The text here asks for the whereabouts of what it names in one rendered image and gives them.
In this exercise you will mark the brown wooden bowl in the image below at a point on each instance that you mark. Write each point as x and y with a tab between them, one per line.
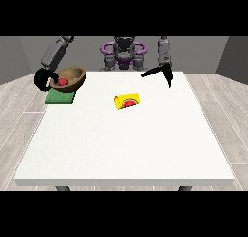
73	78

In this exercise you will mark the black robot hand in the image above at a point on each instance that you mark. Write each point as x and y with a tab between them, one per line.
166	72
41	79

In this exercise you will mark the grey robot trunk purple rings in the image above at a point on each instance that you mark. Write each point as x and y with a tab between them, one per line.
123	55

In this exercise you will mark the small red ball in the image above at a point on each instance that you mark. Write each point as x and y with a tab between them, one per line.
62	82

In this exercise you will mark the green square pad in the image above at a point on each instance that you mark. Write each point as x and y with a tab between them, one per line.
59	97

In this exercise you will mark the dark table leg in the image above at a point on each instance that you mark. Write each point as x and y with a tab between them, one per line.
62	188
185	188

